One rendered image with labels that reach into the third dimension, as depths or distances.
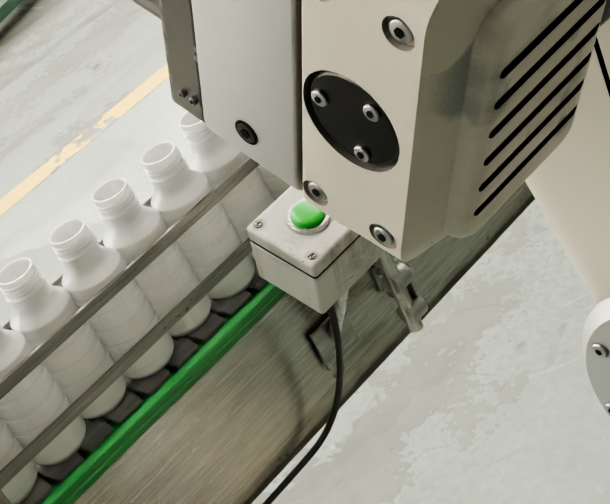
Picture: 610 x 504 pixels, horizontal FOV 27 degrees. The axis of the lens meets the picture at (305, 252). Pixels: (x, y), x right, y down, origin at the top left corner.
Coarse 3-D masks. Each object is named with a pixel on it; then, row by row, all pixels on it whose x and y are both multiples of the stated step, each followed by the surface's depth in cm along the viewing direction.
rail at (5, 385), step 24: (240, 168) 120; (216, 192) 118; (192, 216) 117; (168, 240) 116; (144, 264) 114; (120, 288) 113; (96, 312) 112; (144, 336) 116; (24, 360) 108; (120, 360) 115; (0, 384) 107; (96, 384) 113; (72, 408) 112; (48, 432) 111; (24, 456) 110; (0, 480) 109
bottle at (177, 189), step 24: (168, 144) 118; (144, 168) 118; (168, 168) 116; (168, 192) 117; (192, 192) 117; (168, 216) 118; (216, 216) 120; (192, 240) 119; (216, 240) 120; (240, 240) 123; (192, 264) 122; (216, 264) 121; (240, 264) 123; (216, 288) 123; (240, 288) 123
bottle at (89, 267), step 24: (72, 240) 111; (96, 240) 113; (72, 264) 112; (96, 264) 113; (120, 264) 114; (72, 288) 113; (96, 288) 112; (120, 312) 114; (144, 312) 116; (120, 336) 116; (168, 336) 120; (144, 360) 117; (168, 360) 119
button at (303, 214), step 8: (304, 200) 109; (296, 208) 108; (304, 208) 108; (312, 208) 108; (296, 216) 108; (304, 216) 107; (312, 216) 107; (320, 216) 107; (296, 224) 108; (304, 224) 107; (312, 224) 107
